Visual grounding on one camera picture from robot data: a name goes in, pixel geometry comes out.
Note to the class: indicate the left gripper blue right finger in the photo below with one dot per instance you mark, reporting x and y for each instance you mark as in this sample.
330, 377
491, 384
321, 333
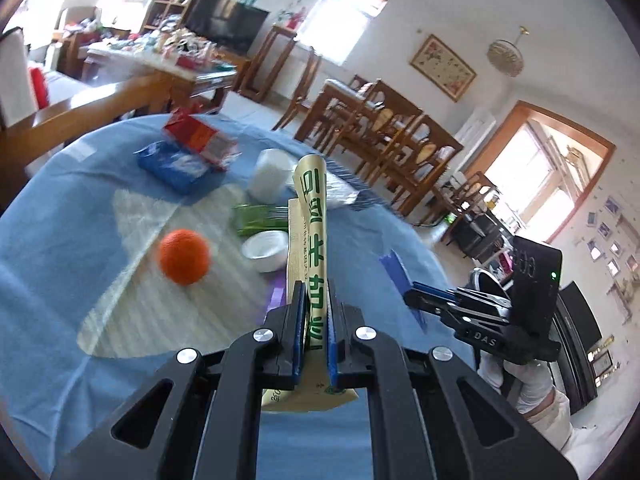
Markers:
337, 353

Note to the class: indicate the wooden dining table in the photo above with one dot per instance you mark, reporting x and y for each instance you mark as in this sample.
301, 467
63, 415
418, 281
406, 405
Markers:
367, 123

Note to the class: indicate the wooden sofa armrest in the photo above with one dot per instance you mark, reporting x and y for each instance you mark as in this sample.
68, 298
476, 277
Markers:
91, 109

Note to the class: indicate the blue plastic snack bag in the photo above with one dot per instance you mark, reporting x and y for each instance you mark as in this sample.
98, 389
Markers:
172, 164

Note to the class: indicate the wooden dining chair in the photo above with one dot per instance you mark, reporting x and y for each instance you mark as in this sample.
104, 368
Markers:
417, 161
298, 104

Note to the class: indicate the framed wall picture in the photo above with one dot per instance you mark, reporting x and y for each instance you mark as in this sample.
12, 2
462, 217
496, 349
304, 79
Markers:
443, 67

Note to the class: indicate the beige paper pack green text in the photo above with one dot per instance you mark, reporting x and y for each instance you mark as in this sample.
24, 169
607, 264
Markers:
307, 259

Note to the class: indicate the ceiling lamp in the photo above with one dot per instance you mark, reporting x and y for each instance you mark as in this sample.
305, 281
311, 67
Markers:
505, 55

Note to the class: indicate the white plastic cap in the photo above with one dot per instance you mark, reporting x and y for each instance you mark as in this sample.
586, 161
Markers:
266, 251

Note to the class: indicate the tall wooden stand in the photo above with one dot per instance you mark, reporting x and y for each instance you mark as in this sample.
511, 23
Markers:
268, 62

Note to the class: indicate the green snack wrapper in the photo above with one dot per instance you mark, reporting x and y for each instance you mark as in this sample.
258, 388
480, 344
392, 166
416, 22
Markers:
249, 220

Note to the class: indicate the black television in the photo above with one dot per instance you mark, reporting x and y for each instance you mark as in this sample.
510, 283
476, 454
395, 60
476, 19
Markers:
227, 23

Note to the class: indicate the white paper cup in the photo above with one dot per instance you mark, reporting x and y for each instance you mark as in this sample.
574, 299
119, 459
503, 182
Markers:
272, 174

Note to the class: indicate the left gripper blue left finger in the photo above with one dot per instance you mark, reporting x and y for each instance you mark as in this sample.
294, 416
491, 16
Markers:
290, 360

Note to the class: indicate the blue tablecloth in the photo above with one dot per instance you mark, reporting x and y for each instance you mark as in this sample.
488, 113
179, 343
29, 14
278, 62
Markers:
87, 315

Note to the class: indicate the orange fuzzy ball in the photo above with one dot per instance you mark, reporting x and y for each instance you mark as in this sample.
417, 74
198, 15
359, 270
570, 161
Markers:
184, 256

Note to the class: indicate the white air conditioner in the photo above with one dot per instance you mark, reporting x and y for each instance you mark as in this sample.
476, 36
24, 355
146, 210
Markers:
473, 132

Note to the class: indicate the right white gloved hand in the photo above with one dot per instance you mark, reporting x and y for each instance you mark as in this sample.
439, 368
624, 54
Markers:
537, 389

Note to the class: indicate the white plastic bag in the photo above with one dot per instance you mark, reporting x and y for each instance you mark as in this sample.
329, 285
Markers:
337, 191

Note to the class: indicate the red drink carton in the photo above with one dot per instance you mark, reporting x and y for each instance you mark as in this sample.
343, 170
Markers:
211, 144

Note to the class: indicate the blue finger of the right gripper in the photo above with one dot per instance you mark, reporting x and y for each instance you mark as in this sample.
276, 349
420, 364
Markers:
399, 276

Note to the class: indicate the wooden coffee table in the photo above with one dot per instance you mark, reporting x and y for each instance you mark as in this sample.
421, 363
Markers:
202, 88

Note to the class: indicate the right forearm white sleeve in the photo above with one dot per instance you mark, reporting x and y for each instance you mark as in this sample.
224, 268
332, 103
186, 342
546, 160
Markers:
552, 418

